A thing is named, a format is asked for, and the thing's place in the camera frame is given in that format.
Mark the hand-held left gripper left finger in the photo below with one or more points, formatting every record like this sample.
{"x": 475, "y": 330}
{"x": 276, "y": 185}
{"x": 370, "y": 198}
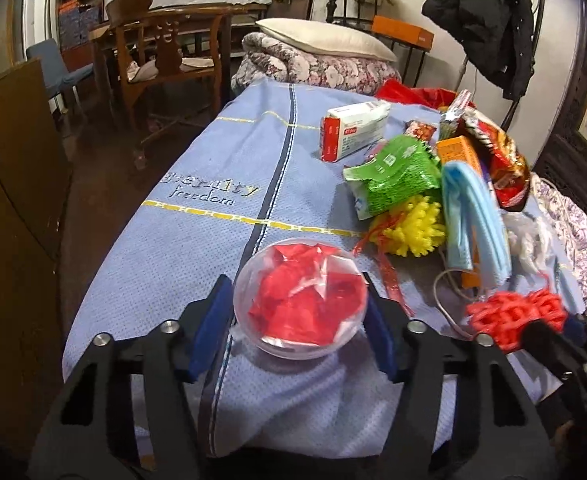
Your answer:
{"x": 208, "y": 332}

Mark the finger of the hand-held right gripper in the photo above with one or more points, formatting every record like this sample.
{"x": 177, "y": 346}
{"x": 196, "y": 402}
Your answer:
{"x": 548, "y": 345}

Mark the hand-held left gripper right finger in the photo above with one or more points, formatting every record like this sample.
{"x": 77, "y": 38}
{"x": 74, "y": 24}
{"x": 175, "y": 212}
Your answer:
{"x": 378, "y": 342}

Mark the clear plastic bowl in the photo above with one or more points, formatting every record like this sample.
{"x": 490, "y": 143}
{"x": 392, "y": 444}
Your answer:
{"x": 253, "y": 325}

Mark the yellow spiky ball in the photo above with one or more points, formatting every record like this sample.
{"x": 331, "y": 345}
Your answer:
{"x": 416, "y": 230}

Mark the green snack bag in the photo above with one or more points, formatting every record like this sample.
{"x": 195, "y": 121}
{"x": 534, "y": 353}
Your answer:
{"x": 398, "y": 175}

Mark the red strip wrapper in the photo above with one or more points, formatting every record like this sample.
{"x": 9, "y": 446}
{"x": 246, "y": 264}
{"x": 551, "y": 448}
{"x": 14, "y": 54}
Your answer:
{"x": 386, "y": 270}

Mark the light blue blanket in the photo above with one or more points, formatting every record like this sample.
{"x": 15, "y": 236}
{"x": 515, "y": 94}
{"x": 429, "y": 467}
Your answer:
{"x": 198, "y": 260}

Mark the red crumpled plastic wrapper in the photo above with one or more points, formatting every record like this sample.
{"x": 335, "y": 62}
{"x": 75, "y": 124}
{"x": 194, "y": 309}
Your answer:
{"x": 303, "y": 300}

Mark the purple floral sheet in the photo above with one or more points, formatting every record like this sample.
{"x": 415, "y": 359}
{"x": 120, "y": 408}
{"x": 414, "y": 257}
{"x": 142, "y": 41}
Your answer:
{"x": 568, "y": 230}

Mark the blue face mask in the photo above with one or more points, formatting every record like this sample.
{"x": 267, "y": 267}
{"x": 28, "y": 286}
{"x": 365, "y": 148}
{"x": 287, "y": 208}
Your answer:
{"x": 476, "y": 220}

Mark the red snack bag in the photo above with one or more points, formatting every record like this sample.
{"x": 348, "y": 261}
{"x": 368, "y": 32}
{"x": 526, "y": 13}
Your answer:
{"x": 508, "y": 172}

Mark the small orange box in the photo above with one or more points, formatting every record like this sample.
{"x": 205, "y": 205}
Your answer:
{"x": 456, "y": 152}

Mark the white and red box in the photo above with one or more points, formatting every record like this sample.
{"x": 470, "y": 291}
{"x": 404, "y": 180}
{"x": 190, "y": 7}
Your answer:
{"x": 358, "y": 127}

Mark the small red snack packet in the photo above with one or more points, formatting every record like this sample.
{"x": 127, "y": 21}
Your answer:
{"x": 421, "y": 130}

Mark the brown wooden cabinet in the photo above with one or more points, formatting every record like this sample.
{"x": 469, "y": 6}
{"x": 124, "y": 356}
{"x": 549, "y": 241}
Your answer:
{"x": 8, "y": 200}

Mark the striped foil wrapper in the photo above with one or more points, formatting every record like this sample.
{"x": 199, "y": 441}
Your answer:
{"x": 456, "y": 110}

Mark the pink floral quilt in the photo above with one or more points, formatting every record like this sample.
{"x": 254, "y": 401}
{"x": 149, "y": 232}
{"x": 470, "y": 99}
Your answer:
{"x": 293, "y": 67}

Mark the wooden chair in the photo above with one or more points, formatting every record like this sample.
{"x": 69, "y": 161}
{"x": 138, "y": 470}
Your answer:
{"x": 168, "y": 55}

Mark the blue chair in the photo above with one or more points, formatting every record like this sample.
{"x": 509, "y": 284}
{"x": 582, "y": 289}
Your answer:
{"x": 53, "y": 65}

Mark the white pillow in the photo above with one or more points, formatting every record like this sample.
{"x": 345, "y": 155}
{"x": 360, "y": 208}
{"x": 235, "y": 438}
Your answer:
{"x": 318, "y": 37}

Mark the flat orange box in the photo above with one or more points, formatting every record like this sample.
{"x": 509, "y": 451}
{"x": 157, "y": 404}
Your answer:
{"x": 403, "y": 32}

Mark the wooden table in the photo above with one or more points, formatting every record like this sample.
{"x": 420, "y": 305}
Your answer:
{"x": 233, "y": 10}

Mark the black jacket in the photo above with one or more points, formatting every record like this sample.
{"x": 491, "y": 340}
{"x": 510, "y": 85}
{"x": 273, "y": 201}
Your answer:
{"x": 483, "y": 20}

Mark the shelf of boxes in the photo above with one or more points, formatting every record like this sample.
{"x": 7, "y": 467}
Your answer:
{"x": 76, "y": 10}

